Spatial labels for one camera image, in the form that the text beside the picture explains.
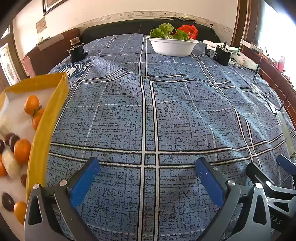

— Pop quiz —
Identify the black motor with beige knob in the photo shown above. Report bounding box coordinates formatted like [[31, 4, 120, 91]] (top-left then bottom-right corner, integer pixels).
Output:
[[65, 38, 88, 62]]

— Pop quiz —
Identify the black motor with dark shaft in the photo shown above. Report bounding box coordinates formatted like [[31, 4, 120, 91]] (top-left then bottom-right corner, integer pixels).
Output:
[[205, 41, 232, 66]]

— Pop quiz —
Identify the small wall plaque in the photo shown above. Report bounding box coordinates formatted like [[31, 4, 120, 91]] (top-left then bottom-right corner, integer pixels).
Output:
[[36, 17, 47, 33]]

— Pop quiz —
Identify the wooden door with patterned glass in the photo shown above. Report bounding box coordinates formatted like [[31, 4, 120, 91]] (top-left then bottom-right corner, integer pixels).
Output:
[[0, 24, 27, 92]]

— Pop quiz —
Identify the white bowl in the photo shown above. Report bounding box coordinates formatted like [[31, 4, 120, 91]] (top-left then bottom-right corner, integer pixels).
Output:
[[146, 35, 200, 57]]

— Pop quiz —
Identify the blue plaid blanket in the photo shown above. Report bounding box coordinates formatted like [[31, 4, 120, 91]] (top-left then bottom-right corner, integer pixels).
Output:
[[45, 33, 296, 241]]

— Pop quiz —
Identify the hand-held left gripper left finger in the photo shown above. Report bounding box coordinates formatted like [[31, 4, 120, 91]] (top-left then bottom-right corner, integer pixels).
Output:
[[24, 157, 100, 241]]

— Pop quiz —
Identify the brown wooden ledge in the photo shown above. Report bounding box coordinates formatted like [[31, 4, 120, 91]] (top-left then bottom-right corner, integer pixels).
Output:
[[240, 39, 296, 121]]

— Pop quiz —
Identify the yellow cardboard tray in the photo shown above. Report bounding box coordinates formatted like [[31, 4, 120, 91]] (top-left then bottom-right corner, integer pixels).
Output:
[[0, 72, 69, 232]]

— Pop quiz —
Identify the framed wall picture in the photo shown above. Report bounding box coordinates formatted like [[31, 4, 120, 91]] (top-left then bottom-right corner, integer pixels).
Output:
[[43, 0, 70, 16]]

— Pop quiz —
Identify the black sofa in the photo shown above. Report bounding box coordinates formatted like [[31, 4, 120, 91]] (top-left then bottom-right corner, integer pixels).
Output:
[[80, 19, 221, 44]]

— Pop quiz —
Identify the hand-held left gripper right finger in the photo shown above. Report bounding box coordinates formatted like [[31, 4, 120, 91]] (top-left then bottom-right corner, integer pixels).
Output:
[[195, 157, 271, 241]]

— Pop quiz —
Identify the white cloth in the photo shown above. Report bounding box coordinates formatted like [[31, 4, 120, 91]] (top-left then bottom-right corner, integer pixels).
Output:
[[203, 40, 258, 70]]

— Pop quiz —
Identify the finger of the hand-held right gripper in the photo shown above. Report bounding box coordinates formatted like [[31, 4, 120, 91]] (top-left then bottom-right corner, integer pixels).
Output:
[[246, 162, 296, 201], [277, 155, 296, 173]]

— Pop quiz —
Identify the red plastic bag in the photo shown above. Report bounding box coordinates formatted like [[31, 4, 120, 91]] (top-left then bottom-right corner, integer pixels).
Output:
[[177, 25, 199, 40]]

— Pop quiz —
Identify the brown armchair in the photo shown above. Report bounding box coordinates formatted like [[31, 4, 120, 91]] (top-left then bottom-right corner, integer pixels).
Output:
[[23, 28, 80, 78]]

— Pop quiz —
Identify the wooden window frame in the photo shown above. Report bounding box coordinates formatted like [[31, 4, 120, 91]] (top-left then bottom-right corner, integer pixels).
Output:
[[231, 0, 265, 55]]

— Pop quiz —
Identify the green lettuce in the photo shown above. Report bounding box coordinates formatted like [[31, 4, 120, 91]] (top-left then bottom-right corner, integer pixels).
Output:
[[150, 23, 191, 42]]

